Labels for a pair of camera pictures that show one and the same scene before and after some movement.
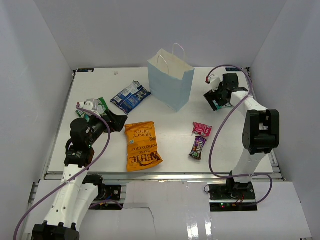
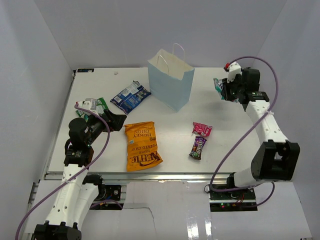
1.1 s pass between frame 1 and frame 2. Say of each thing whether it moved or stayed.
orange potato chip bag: stayed
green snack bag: stayed
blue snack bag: stayed
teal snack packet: moved
